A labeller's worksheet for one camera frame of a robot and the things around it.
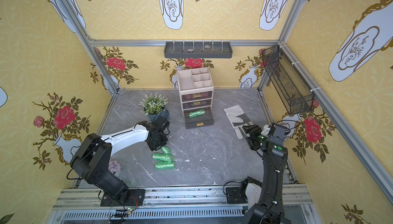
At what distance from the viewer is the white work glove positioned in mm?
1010

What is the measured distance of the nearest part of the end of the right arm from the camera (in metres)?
0.53

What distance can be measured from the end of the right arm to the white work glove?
25 centimetres
